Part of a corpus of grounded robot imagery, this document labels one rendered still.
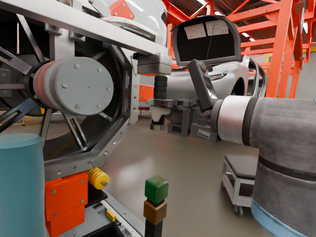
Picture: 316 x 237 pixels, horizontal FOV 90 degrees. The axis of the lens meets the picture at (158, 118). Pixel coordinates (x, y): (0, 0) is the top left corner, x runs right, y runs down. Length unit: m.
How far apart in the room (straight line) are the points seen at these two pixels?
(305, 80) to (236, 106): 12.95
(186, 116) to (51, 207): 0.47
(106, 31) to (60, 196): 0.47
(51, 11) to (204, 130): 0.34
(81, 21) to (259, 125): 0.35
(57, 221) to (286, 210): 0.57
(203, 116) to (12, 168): 0.38
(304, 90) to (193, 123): 12.87
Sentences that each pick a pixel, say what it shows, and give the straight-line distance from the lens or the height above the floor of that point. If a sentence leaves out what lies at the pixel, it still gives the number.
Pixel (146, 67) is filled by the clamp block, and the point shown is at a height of 0.92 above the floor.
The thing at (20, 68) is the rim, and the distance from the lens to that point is 0.61.
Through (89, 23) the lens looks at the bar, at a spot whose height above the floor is 0.96.
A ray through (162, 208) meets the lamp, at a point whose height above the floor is 0.60.
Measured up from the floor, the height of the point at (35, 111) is 0.72.
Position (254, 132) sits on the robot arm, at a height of 0.80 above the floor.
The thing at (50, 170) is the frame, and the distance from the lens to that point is 0.56.
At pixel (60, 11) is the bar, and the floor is 0.97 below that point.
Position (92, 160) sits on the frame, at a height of 0.61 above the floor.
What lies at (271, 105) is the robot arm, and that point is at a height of 0.84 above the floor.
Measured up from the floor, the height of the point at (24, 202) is 0.62.
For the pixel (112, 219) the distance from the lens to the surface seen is 1.05.
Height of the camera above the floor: 0.84
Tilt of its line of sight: 8 degrees down
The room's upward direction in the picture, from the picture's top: 4 degrees clockwise
